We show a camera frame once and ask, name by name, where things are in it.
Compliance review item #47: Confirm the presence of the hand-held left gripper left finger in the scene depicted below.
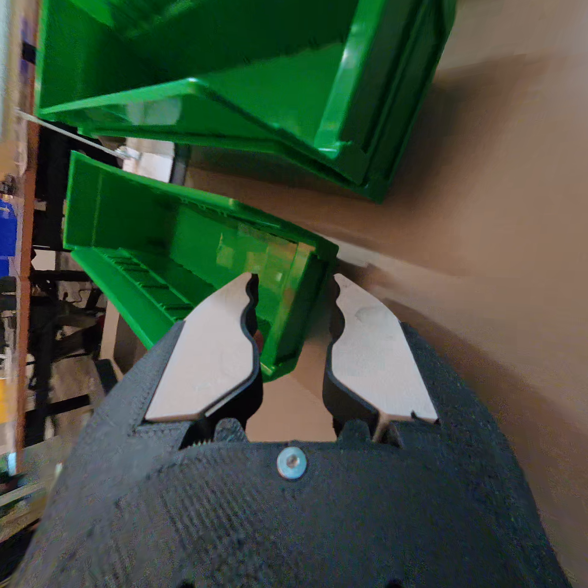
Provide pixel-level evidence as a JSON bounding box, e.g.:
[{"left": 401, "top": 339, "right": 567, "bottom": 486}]
[{"left": 144, "top": 272, "right": 264, "bottom": 432}]

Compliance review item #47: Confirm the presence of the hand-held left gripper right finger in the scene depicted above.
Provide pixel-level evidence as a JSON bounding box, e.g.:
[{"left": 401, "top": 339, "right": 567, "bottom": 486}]
[{"left": 322, "top": 274, "right": 439, "bottom": 442}]

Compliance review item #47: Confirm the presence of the white board stand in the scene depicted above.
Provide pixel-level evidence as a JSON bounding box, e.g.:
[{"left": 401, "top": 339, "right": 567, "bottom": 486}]
[{"left": 16, "top": 109, "right": 191, "bottom": 184}]

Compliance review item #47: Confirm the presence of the brown wooden table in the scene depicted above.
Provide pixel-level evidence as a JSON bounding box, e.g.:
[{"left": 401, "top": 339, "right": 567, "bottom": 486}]
[{"left": 14, "top": 0, "right": 42, "bottom": 476}]

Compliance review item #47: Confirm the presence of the blue plastic bin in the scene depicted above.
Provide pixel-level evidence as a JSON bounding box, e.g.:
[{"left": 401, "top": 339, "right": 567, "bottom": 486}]
[{"left": 0, "top": 198, "right": 19, "bottom": 277}]

